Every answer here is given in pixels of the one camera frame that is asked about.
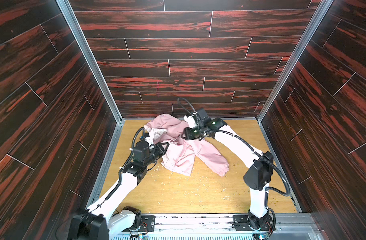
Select pink zip-up jacket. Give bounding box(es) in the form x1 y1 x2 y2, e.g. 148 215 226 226
144 114 229 177

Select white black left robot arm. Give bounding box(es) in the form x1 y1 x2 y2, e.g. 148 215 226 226
67 140 170 240

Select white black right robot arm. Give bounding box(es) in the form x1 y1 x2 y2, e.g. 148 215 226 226
182 116 290 231

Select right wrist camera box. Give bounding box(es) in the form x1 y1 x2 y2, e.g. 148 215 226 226
184 108 211 129

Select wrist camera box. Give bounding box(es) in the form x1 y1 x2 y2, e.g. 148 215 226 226
132 130 152 166
184 108 211 129

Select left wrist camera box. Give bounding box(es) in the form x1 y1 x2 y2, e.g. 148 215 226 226
132 130 152 166

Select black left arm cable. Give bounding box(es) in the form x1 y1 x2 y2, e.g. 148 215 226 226
131 127 146 148

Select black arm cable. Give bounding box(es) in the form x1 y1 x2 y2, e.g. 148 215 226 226
176 97 199 116
131 127 146 148

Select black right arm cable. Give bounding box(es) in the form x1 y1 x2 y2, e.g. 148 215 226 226
176 97 199 116

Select aluminium frame rail left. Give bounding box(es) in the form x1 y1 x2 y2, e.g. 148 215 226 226
56 0 125 205

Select aluminium frame rail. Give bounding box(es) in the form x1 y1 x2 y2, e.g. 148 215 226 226
56 0 125 205
257 0 334 213

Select aluminium frame rail right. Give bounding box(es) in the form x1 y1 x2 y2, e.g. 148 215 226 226
257 0 334 213

